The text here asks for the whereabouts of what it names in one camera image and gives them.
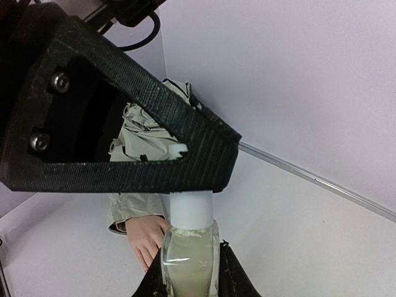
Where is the white nail polish bottle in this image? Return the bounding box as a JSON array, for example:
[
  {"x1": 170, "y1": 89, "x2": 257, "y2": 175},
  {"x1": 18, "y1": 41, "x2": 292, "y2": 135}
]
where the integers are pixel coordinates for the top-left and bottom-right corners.
[{"x1": 161, "y1": 222, "x2": 220, "y2": 297}]

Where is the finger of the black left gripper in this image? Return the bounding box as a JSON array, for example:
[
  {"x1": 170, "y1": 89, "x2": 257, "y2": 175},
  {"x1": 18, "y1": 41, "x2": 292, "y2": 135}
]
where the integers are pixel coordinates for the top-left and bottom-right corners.
[{"x1": 1, "y1": 2, "x2": 241, "y2": 194}]

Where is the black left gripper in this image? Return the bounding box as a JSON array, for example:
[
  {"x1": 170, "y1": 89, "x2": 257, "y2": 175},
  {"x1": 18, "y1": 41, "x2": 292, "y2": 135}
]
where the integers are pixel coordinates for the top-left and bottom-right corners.
[{"x1": 0, "y1": 0, "x2": 93, "y2": 186}]

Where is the mannequin hand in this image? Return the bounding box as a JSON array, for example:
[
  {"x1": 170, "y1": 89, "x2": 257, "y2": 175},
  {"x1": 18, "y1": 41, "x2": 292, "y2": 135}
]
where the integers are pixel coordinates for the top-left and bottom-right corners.
[{"x1": 125, "y1": 215, "x2": 169, "y2": 272}]

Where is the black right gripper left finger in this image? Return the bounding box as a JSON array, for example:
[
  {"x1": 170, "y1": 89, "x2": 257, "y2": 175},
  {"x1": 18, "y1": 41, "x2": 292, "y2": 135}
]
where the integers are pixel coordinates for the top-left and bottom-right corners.
[{"x1": 132, "y1": 250, "x2": 167, "y2": 297}]

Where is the aluminium back table rail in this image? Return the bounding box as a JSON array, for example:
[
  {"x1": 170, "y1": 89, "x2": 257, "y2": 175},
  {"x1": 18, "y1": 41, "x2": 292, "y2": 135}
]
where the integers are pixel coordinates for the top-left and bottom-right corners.
[{"x1": 239, "y1": 142, "x2": 395, "y2": 223}]

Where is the beige jacket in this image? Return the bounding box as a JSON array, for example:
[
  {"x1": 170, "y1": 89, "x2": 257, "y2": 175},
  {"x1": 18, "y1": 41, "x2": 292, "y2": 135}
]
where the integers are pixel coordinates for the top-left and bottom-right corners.
[{"x1": 106, "y1": 79, "x2": 205, "y2": 236}]

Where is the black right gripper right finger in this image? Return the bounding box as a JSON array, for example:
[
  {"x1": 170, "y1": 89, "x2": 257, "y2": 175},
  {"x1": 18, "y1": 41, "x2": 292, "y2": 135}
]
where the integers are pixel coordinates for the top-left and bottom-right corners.
[{"x1": 218, "y1": 241, "x2": 261, "y2": 297}]

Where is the white nail polish cap brush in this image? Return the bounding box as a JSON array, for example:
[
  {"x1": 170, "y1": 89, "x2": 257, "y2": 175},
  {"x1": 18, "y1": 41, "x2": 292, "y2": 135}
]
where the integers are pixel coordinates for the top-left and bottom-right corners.
[{"x1": 168, "y1": 144, "x2": 215, "y2": 230}]

